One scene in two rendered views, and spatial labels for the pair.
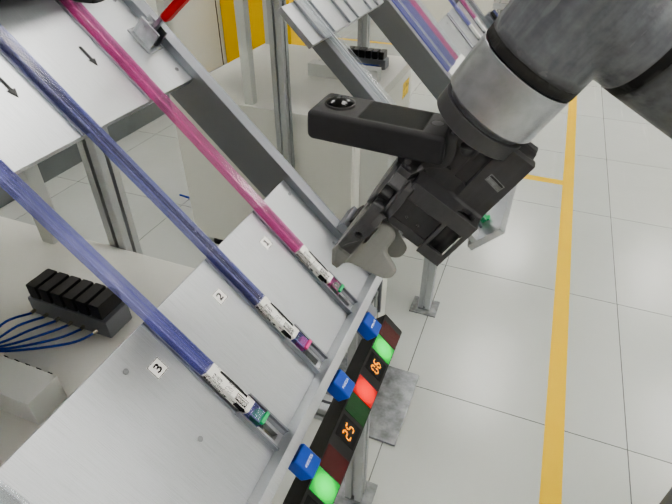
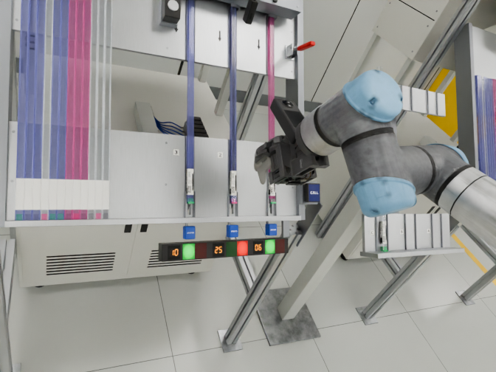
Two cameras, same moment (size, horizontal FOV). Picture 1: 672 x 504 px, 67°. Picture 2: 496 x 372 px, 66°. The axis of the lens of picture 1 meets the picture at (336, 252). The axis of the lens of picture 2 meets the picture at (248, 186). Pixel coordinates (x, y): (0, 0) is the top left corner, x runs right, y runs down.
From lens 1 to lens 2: 43 cm
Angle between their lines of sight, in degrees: 27
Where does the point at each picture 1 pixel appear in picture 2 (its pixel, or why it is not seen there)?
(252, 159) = not seen: hidden behind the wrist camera
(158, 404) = (164, 161)
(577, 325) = not seen: outside the picture
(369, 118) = (286, 112)
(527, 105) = (312, 133)
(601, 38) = (335, 120)
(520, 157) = (311, 157)
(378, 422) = (275, 329)
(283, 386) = (209, 204)
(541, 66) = (319, 119)
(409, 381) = (312, 332)
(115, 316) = not seen: hidden behind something
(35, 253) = (207, 113)
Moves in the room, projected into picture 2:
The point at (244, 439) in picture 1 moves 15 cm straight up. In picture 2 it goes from (178, 201) to (193, 149)
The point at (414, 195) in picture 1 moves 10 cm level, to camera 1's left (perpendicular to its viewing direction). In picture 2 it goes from (277, 148) to (242, 118)
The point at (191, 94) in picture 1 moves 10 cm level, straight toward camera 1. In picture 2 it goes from (291, 85) to (274, 93)
